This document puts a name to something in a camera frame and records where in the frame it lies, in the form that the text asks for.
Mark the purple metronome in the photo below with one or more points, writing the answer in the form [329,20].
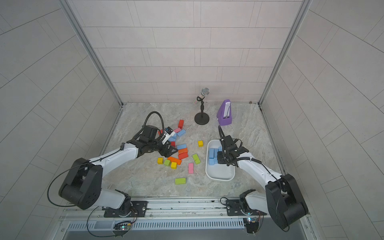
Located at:
[224,115]

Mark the silver microphone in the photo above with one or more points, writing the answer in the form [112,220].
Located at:
[203,94]

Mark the yellow cube left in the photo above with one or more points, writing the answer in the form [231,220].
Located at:
[160,161]

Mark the green block by pink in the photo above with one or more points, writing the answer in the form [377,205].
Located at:
[196,159]

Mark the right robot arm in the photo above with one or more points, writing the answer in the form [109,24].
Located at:
[283,199]

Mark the blue block pile left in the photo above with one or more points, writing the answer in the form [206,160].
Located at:
[172,139]

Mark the orange block short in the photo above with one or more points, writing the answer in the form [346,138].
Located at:
[181,151]

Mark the yellow cube lower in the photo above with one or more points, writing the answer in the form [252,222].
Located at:
[173,165]

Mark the pink block lower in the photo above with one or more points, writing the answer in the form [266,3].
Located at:
[190,168]

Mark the orange block long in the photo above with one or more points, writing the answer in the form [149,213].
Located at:
[175,160]

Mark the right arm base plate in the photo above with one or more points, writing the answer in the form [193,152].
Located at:
[233,208]

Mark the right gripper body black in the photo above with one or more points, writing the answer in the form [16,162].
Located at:
[222,157]

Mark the green cube small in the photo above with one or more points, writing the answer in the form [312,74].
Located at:
[167,162]

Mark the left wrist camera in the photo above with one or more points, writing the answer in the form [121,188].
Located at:
[169,133]

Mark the blue block above orange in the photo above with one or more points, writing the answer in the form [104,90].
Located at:
[180,147]

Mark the right circuit board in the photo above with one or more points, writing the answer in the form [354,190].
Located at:
[252,225]

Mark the circuit board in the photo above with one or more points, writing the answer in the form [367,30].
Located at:
[124,226]
[252,225]

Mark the red block far upright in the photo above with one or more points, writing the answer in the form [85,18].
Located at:
[181,124]

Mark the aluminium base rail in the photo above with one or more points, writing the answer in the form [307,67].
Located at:
[161,208]

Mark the yellow cube near tray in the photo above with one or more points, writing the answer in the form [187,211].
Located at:
[200,143]

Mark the left circuit board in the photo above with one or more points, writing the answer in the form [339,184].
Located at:
[124,226]

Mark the white plastic tray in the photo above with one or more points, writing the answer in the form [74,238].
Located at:
[219,172]

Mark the blue block pile top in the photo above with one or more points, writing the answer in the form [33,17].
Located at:
[180,133]

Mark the green block front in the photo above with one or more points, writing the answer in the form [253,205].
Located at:
[180,181]

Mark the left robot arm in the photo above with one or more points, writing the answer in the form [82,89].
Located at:
[82,186]

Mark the red block lower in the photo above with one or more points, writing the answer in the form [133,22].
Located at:
[183,156]

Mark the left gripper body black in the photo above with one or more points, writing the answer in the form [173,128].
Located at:
[157,146]

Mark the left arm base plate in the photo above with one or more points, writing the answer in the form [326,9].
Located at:
[129,209]

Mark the black microphone stand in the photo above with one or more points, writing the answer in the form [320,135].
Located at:
[201,118]

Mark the blue block pile centre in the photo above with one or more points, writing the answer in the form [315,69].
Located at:
[211,161]

